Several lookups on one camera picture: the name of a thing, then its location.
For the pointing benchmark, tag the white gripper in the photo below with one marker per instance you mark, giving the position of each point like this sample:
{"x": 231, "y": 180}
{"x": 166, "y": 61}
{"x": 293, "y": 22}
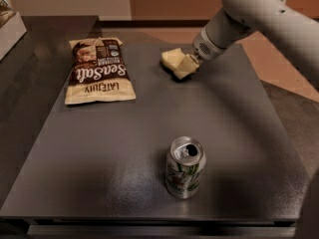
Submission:
{"x": 205, "y": 48}

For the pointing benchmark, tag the yellow sponge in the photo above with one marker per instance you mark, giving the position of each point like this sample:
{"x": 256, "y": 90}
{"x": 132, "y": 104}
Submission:
{"x": 171, "y": 58}

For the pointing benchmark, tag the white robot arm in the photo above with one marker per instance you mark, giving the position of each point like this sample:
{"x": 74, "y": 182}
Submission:
{"x": 294, "y": 35}

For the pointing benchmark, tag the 7up soda can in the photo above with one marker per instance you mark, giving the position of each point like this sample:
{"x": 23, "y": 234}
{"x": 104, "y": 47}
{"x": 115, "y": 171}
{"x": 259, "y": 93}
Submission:
{"x": 185, "y": 162}

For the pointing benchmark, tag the sea salt chips bag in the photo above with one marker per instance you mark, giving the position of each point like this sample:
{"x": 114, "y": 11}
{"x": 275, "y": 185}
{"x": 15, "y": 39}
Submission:
{"x": 99, "y": 72}

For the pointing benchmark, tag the white box at left edge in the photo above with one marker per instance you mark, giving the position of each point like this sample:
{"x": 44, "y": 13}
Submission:
{"x": 10, "y": 34}

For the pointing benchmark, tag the bag on white box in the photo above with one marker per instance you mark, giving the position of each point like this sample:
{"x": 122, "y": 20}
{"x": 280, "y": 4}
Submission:
{"x": 6, "y": 12}

